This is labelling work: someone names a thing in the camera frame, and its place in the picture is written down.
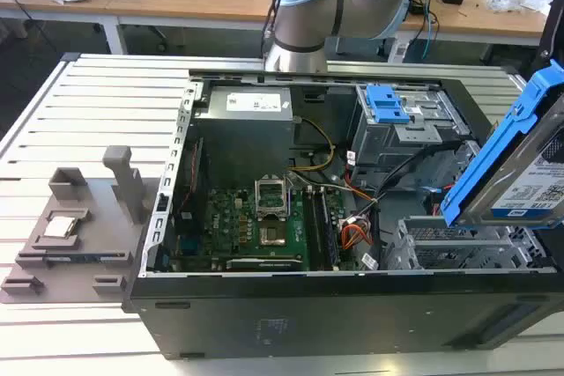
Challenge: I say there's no green motherboard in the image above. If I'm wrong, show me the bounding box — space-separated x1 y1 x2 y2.
175 186 359 274

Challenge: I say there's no red thin wire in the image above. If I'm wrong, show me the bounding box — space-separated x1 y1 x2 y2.
422 181 455 195

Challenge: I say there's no hard disk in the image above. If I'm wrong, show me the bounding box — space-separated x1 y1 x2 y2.
439 58 564 230

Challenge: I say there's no yellow and black cable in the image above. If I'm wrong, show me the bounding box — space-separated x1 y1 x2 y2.
288 117 337 173

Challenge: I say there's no orange wire bundle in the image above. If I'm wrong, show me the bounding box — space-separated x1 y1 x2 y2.
341 223 375 248

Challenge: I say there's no white yellow red wire bundle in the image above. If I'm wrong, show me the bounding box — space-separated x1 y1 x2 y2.
289 172 380 206

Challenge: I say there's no RAM stick in slot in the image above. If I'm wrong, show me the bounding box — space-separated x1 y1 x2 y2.
319 188 342 269

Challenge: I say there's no black open PC case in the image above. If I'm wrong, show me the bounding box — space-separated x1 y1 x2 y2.
121 68 564 360

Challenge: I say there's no grey perforated disk bay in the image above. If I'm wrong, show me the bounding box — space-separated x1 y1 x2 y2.
382 215 557 272

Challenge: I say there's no grey parts rack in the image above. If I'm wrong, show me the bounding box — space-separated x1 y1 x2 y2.
0 145 160 306

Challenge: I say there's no blue plastic cage latch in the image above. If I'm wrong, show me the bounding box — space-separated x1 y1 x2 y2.
365 84 411 125

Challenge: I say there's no grey power supply unit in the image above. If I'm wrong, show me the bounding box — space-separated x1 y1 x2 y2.
192 85 295 171

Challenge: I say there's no thin metal locking lever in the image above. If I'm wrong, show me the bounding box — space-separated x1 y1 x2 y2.
285 175 295 221

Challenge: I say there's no black RAM slot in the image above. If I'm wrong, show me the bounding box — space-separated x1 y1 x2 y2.
303 188 326 271

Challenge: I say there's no silver CPU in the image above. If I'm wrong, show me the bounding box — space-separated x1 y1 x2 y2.
43 216 77 238

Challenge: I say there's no blue hanging cable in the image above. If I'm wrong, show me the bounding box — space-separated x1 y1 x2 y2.
420 0 441 61

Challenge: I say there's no wooden desk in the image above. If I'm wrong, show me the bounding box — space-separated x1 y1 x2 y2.
0 0 564 48

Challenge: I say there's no metal socket cover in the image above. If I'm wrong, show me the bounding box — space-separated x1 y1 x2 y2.
254 177 287 219

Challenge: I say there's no CPU socket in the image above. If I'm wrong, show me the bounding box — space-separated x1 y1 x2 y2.
258 225 287 248

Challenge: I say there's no black graphics card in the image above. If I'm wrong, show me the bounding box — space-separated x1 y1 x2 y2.
225 256 305 272

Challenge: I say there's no thick black disk wire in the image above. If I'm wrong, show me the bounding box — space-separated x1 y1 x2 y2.
373 141 462 210

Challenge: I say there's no grey metal drive cage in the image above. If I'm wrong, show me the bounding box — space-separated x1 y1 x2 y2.
351 83 469 177

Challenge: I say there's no RAM stick with blue label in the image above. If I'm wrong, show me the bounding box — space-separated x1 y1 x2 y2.
43 253 127 263

